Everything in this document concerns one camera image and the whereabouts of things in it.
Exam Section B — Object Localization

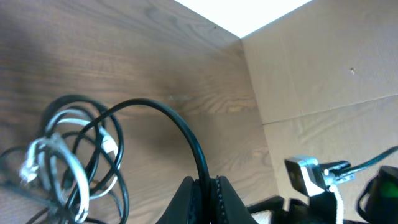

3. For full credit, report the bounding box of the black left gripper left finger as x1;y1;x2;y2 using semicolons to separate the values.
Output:
156;176;202;224

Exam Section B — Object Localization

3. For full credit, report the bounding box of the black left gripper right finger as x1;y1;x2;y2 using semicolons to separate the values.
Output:
211;176;257;224

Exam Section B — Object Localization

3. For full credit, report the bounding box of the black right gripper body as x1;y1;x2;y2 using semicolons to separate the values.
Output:
247;191;337;224

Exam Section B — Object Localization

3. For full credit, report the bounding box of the white cable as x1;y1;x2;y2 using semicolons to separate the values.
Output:
19;108;121;224

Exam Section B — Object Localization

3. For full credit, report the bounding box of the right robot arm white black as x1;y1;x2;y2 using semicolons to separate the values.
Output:
248;166;397;224

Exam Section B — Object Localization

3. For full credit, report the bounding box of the cardboard box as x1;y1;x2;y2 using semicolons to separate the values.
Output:
242;0;397;198

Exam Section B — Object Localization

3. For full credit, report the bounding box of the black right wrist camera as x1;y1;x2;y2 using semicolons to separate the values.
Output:
284;155;355;197

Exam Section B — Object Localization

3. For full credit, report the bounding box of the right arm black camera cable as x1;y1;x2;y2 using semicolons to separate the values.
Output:
341;145;398;175

